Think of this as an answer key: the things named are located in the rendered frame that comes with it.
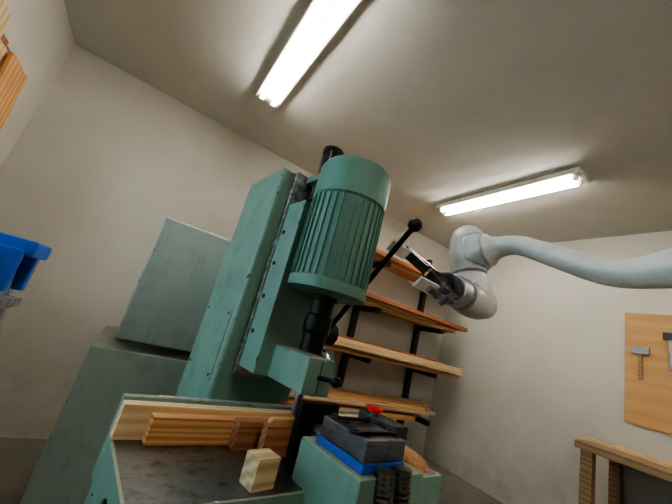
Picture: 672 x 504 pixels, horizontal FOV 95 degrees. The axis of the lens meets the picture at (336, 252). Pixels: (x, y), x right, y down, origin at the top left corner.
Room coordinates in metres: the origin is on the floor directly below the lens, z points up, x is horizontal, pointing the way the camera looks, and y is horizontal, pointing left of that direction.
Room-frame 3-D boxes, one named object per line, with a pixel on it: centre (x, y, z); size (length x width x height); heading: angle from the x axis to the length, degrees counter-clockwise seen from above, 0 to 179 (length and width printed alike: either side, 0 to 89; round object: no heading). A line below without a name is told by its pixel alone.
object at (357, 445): (0.53, -0.12, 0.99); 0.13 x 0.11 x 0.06; 127
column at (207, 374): (0.92, 0.18, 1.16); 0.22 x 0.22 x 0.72; 37
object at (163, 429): (0.72, -0.04, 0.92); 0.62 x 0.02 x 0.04; 127
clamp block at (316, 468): (0.53, -0.12, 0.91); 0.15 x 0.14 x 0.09; 127
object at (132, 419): (0.70, 0.01, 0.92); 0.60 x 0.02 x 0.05; 127
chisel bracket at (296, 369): (0.70, 0.01, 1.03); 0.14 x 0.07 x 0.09; 37
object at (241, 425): (0.66, 0.00, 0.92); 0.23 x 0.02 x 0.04; 127
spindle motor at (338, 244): (0.69, 0.00, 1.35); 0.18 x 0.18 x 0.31
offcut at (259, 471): (0.50, 0.02, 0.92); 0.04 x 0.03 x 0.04; 134
